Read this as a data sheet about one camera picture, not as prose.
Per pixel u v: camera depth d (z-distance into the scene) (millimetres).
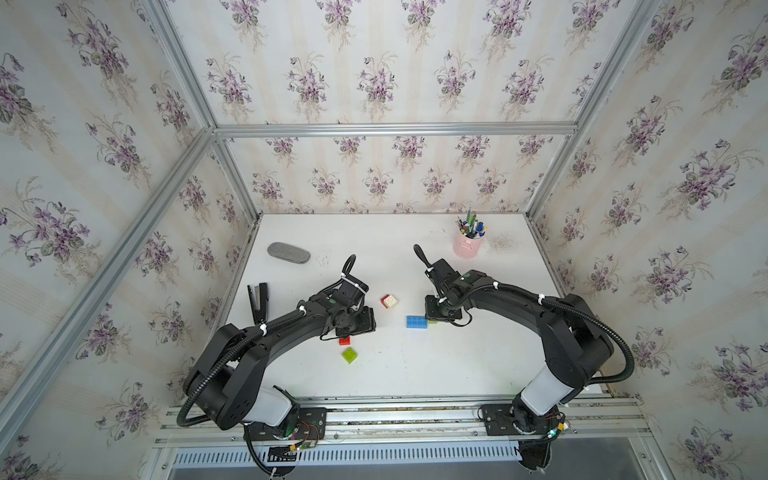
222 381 419
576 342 456
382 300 938
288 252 1045
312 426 720
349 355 838
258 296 952
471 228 1035
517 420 673
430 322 885
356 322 735
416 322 904
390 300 921
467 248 1014
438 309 783
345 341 860
